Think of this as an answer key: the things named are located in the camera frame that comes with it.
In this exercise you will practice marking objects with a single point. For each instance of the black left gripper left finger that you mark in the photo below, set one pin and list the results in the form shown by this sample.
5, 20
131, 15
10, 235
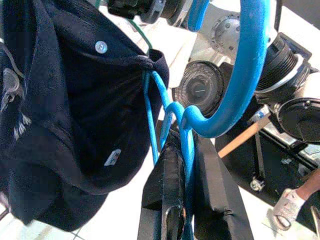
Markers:
160, 190

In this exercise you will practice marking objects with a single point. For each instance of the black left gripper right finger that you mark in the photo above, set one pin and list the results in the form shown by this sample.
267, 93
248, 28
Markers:
215, 200

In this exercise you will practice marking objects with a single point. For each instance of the navy blue shirt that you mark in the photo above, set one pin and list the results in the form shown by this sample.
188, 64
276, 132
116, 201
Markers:
75, 112

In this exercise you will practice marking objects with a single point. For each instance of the blue plastic hanger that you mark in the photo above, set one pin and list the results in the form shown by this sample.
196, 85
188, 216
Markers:
247, 75

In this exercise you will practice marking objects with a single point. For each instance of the brown wooden stick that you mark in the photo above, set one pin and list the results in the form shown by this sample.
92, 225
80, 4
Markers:
245, 136

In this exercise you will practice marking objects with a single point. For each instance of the person leg with grey sandal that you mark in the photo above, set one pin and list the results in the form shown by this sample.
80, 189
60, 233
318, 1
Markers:
287, 207

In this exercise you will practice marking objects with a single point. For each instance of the black floor fan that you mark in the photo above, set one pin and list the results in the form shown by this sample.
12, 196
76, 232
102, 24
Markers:
197, 90

